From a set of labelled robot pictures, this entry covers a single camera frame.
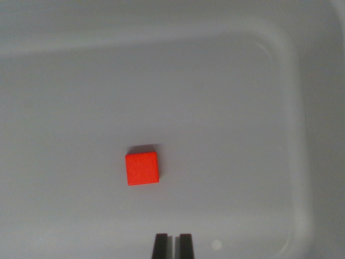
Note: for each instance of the white plastic bin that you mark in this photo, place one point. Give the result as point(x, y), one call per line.
point(188, 81)

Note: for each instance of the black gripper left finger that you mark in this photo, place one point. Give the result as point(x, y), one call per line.
point(160, 246)

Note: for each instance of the red wooden cube block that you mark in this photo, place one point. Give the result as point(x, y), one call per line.
point(142, 168)

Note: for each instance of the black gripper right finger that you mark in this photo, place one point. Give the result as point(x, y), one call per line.
point(186, 246)

